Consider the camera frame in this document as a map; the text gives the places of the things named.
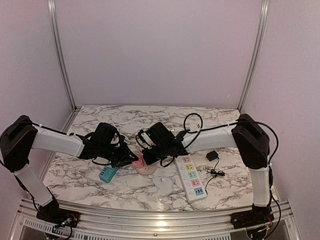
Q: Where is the black charger plug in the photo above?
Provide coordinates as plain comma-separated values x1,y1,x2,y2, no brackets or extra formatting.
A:
206,150,219,162

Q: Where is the right aluminium frame post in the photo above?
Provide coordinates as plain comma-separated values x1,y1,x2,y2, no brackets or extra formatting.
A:
237,0,270,112

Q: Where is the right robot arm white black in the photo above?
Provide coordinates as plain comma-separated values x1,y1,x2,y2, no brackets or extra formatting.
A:
136,114,275,224

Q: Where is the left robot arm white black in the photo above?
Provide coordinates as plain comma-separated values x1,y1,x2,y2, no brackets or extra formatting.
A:
0,115,139,223

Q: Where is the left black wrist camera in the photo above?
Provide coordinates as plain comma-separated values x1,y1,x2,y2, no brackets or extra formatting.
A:
90,122,120,147

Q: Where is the front aluminium rail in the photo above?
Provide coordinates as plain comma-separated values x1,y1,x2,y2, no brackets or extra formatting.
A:
7,198,302,240

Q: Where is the black thin charger cable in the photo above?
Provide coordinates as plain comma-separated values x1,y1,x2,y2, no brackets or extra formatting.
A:
204,157,226,195

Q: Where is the aluminium frame post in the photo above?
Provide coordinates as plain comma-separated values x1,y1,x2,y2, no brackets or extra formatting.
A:
237,0,270,112
47,0,77,112

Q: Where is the teal power strip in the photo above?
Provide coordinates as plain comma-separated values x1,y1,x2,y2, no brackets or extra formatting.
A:
99,166,119,184

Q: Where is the left aluminium frame post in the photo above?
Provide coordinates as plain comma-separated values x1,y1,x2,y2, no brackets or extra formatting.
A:
47,0,77,112

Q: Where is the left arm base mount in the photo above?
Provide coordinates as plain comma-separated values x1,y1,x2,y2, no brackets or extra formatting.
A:
36,207,80,228

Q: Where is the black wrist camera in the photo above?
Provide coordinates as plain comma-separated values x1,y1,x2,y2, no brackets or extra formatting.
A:
137,122,175,147
90,122,120,147

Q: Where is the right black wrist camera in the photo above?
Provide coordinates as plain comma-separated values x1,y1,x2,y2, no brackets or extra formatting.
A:
137,122,175,147

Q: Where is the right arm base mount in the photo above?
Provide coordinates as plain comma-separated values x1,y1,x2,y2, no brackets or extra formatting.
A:
230,210,275,229

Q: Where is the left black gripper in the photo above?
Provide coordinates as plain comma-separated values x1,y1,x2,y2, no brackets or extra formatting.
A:
98,141,139,168

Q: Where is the round pink socket base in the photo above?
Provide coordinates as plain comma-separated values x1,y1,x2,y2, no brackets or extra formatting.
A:
134,163,157,175

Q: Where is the long white power strip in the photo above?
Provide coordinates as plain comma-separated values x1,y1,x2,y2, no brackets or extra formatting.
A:
175,154,208,203

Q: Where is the pink adapter plug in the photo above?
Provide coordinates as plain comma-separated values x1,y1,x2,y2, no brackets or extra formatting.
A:
131,153,145,169

